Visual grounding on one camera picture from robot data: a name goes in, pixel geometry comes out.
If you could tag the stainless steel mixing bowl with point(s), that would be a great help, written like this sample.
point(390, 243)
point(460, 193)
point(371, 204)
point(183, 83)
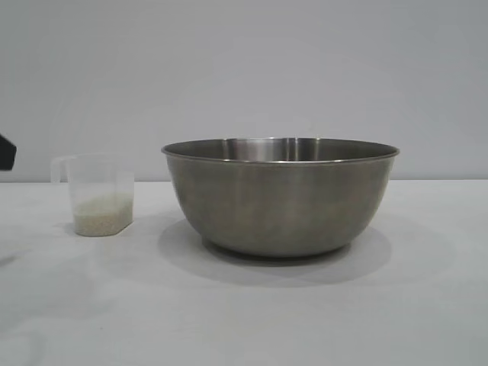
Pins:
point(278, 198)

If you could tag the white uncooked rice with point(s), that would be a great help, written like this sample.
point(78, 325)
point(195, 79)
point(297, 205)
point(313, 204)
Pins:
point(101, 217)

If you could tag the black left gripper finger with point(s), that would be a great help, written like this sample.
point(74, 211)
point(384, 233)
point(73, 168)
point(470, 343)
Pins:
point(7, 154)

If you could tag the translucent plastic measuring cup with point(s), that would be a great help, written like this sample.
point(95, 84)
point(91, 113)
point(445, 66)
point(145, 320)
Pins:
point(95, 183)

